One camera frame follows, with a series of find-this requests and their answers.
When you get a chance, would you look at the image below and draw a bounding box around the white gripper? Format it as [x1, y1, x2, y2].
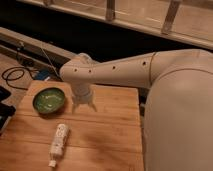
[71, 84, 97, 114]

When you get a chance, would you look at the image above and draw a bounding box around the white plastic bottle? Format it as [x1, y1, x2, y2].
[49, 124, 69, 168]

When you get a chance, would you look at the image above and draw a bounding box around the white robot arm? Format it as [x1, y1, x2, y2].
[60, 49, 213, 171]

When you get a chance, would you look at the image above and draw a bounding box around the green ceramic bowl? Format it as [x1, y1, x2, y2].
[32, 87, 66, 114]

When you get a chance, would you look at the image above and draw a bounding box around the blue object on floor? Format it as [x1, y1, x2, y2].
[34, 70, 50, 81]

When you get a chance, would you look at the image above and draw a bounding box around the black device at left edge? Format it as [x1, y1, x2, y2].
[0, 86, 16, 135]

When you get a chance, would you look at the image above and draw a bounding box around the white charger cable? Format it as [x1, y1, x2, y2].
[39, 46, 62, 81]

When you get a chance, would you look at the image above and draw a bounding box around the wooden railing frame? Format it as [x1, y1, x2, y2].
[18, 0, 213, 50]

